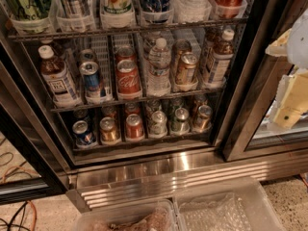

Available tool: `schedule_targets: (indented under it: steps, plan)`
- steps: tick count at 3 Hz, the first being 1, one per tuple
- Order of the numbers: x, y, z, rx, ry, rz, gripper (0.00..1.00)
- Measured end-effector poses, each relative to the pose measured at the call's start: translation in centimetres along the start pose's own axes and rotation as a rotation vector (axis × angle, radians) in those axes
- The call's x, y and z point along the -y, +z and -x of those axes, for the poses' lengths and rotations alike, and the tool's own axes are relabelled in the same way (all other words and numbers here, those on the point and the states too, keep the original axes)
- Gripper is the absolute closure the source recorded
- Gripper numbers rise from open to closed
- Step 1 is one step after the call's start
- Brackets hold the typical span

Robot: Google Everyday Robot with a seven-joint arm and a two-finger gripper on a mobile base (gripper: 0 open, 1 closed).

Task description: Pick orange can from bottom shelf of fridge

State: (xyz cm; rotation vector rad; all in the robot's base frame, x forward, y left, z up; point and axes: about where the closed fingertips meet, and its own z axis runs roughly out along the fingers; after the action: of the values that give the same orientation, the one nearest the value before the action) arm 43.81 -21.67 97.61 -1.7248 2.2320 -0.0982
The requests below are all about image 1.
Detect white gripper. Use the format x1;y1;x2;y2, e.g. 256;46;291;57
265;30;308;129

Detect orange soda can front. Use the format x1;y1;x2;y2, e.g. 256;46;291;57
99;116;120;142

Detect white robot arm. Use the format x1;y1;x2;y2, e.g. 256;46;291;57
266;10;308;131

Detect gold can bottom right front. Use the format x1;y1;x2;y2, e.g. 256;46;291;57
192;105;213;130

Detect gold can middle shelf front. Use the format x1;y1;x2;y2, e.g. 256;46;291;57
175;52;198;85

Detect gold can shelf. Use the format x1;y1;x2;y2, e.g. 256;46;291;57
171;38;192;74
175;52;198;85

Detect gold can middle shelf rear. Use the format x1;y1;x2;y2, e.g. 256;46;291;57
171;38;192;74

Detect silver green can bottom front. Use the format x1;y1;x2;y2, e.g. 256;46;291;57
149;111;167;136

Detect red soda can bottom front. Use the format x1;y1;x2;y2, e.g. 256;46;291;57
125;114;143;139

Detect red coca-cola can front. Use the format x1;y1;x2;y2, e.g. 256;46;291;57
116;60;141;94

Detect red coca-cola can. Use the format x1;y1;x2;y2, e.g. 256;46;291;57
116;60;141;94
115;46;137;63

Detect red coca-cola can rear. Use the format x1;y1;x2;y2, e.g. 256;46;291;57
115;46;137;63

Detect blue can middle shelf front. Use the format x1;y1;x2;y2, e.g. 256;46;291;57
79;61;106;98

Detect blue can shelf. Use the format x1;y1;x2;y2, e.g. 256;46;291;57
79;61;106;98
78;48;97;64

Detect blue can middle shelf rear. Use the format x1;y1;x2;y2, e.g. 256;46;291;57
78;48;97;64

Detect blue pepsi can bottom front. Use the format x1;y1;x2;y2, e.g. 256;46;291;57
72;120;96;146

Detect metal fridge vent grille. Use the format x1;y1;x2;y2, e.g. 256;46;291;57
66;149;308;213

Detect silver can top shelf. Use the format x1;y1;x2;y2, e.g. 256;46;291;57
61;0;90;18

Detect fridge door left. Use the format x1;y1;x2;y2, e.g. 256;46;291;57
0;37;68;204

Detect iced tea bottle right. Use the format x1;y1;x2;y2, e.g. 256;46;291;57
204;27;235;84

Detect iced tea bottle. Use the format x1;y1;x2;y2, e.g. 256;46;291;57
204;27;235;84
38;45;78;107

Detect clear water bottle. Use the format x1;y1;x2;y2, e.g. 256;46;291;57
148;38;171;94

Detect clear plastic bin right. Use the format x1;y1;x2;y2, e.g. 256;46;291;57
173;177;286;231

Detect clear plastic bin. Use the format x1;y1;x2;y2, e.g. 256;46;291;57
72;199;179;231
173;177;286;231

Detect bubble wrap sheet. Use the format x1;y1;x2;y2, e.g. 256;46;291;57
179;192;252;231

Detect clear plastic bin left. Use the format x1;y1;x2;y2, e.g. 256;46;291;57
72;199;179;231

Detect iced tea bottle left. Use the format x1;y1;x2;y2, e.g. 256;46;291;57
38;45;78;107

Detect green bottle top left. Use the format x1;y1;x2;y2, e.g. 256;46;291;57
6;0;52;21

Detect fridge door frame right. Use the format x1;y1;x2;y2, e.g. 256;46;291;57
215;0;307;161

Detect orange cable on floor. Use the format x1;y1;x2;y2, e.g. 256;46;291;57
0;165;40;231

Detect black cable on floor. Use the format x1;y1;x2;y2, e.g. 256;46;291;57
0;135;32;231

